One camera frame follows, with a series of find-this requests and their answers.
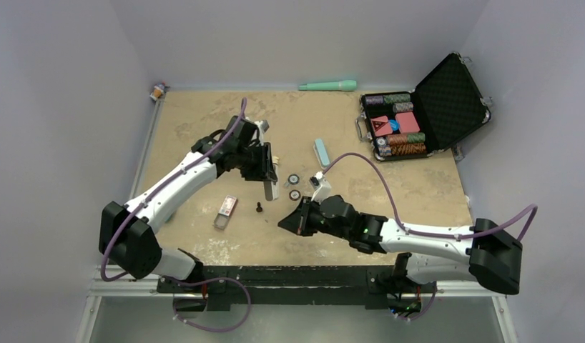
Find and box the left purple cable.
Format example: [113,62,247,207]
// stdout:
[100,96,248,283]

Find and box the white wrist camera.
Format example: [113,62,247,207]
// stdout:
[310,171,332,203]
[253,120,270,144]

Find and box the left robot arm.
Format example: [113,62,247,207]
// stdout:
[99,114,277,292]

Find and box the small orange toy figure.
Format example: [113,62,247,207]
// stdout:
[149,82,169,101]

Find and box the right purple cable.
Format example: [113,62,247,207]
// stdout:
[320,152,539,243]

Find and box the light blue white stapler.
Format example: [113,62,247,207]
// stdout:
[313,139,330,169]

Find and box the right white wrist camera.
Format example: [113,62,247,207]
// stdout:
[310,171,332,203]

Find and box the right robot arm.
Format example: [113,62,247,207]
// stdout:
[277,196,523,295]

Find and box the black poker chip case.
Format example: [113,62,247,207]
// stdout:
[355,51,491,161]

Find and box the grey poker chip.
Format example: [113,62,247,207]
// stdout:
[287,174,300,185]

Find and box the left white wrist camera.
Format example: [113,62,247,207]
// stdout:
[253,120,270,144]

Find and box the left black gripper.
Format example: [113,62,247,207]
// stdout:
[236,141,277,182]

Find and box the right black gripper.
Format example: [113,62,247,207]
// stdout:
[279,197,350,241]

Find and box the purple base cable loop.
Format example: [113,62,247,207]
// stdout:
[172,277,252,333]

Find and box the mint green microphone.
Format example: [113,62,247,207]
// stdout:
[298,80,358,92]

